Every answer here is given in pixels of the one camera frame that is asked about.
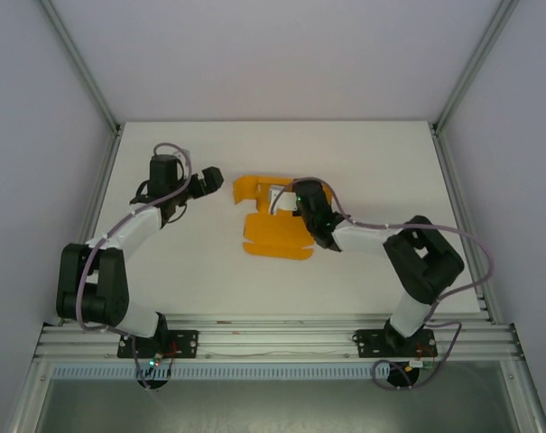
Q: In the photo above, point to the orange paper box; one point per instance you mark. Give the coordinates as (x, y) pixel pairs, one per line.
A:
(272, 232)

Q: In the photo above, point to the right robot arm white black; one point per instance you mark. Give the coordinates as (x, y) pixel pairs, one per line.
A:
(367, 239)

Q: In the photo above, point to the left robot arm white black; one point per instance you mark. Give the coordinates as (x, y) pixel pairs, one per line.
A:
(119, 234)

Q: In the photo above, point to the small circuit board green light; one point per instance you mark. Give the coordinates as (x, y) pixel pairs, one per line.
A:
(154, 362)

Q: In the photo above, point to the small connector board yellow plug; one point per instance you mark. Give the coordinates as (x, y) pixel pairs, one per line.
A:
(417, 364)

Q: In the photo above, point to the grey metal panel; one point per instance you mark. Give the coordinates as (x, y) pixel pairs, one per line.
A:
(277, 406)

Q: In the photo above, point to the aluminium table side rail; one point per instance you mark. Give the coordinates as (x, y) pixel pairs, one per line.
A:
(451, 180)
(102, 180)

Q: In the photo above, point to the aluminium mounting rail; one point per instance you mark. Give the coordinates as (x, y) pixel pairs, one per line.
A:
(277, 334)

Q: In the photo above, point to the aluminium frame post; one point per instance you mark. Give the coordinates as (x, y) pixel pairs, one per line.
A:
(83, 67)
(472, 67)

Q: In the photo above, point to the black base plate of right arm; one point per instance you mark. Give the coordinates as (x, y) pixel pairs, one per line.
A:
(367, 343)

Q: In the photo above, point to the black base plate of left arm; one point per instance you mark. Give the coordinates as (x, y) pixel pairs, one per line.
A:
(187, 343)

